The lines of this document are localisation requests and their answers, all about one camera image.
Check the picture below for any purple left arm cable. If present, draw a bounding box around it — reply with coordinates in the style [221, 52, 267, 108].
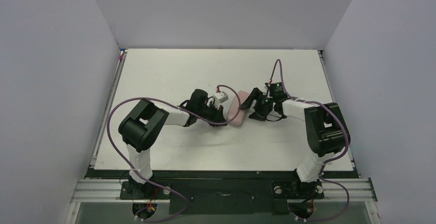
[106, 85, 242, 223]

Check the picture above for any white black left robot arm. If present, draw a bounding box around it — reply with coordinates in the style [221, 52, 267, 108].
[118, 89, 228, 198]

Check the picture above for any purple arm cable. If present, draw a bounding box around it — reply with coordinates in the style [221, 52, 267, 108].
[106, 85, 242, 223]
[269, 59, 351, 222]

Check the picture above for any pink umbrella case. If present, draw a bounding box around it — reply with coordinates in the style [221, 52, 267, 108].
[227, 90, 250, 127]

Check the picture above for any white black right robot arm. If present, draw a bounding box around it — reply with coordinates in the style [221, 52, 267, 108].
[239, 82, 351, 199]

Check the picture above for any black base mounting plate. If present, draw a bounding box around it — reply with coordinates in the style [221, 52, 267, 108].
[87, 171, 358, 219]

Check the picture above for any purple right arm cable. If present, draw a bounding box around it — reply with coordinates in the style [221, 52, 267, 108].
[269, 59, 351, 222]

